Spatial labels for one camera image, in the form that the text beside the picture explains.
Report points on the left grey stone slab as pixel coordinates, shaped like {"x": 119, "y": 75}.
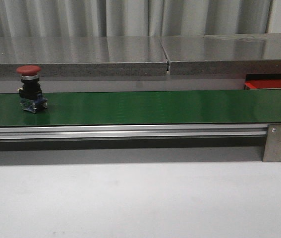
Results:
{"x": 84, "y": 56}

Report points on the grey stone slab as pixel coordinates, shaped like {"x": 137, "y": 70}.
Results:
{"x": 84, "y": 56}
{"x": 223, "y": 54}

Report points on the aluminium conveyor frame rail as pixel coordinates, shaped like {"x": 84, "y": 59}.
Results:
{"x": 130, "y": 131}

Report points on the right grey stone slab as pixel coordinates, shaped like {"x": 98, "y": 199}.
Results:
{"x": 223, "y": 54}

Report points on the grey curtain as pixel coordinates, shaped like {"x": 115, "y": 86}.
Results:
{"x": 73, "y": 18}

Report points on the steel conveyor support bracket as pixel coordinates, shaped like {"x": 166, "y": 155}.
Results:
{"x": 272, "y": 152}

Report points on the green conveyor belt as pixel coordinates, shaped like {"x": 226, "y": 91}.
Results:
{"x": 149, "y": 107}

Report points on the red mushroom push button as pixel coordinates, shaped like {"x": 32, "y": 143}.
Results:
{"x": 31, "y": 95}

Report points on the red plastic bin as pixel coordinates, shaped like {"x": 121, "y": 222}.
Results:
{"x": 262, "y": 81}

